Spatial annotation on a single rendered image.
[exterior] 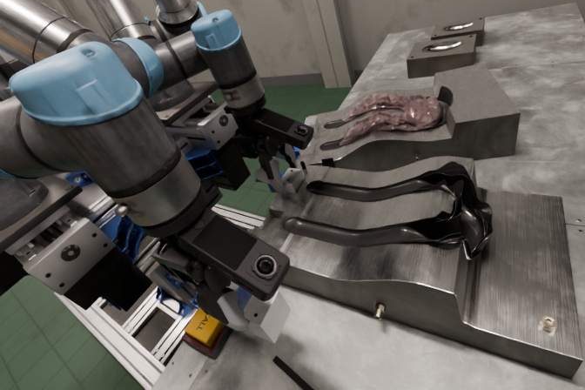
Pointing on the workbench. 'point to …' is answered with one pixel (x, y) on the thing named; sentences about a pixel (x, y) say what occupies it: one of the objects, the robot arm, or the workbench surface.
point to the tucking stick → (292, 373)
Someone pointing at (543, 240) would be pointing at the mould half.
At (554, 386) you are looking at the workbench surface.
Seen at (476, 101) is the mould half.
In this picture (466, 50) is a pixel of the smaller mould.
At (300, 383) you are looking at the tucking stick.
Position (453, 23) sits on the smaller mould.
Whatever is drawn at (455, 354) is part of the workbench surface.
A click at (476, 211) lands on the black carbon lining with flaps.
